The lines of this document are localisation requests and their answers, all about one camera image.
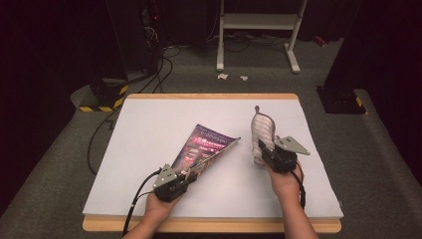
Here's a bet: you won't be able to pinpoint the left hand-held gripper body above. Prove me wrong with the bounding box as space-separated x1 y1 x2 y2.
152 162 199 204

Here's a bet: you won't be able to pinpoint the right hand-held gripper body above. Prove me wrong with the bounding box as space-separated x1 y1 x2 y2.
261 135 312 174

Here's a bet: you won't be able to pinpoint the striped purple white cloth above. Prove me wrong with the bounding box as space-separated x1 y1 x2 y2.
250 105 278 166

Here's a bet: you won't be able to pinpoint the magazine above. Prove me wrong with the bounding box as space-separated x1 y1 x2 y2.
170 123 242 177

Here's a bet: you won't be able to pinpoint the person's left hand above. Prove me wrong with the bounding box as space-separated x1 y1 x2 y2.
144 191 184 222

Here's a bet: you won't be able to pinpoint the person's right hand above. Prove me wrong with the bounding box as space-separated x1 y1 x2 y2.
264 161 306 201

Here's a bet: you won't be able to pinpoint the wooden table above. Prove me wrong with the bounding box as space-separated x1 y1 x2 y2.
82 93 343 234

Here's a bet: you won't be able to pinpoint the black stand base striped edge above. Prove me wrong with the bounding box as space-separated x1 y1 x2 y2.
316 85 368 116
78 78 129 114

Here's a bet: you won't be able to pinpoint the white metal stand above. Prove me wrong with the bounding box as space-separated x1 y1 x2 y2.
215 0 309 75

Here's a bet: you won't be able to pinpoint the dark equipment rack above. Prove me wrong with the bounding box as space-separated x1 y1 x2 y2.
140 0 167 73

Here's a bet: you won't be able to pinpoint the right hand-held gripper cable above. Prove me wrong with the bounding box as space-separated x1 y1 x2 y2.
289 168 308 211

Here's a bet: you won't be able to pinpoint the hand-held gripper cable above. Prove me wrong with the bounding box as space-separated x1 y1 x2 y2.
121 168 162 237
289 168 308 211

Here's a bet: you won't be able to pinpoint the left hand-held gripper cable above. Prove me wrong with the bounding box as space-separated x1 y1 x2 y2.
121 168 162 237

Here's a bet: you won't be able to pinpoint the thin black floor cable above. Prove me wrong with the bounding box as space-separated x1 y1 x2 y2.
87 107 117 176

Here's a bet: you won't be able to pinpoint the cables under white stand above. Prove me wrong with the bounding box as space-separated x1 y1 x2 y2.
204 31 291 54

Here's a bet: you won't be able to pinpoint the black floor cable bundle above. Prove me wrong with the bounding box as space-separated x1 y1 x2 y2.
126 44 182 95

